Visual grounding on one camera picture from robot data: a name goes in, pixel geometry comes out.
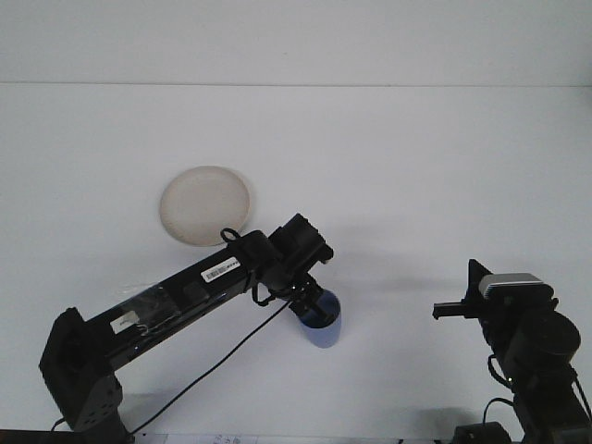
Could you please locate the pale blue cup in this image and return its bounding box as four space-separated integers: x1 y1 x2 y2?
295 287 344 350

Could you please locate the pale round plate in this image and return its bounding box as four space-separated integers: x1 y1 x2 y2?
159 165 253 248

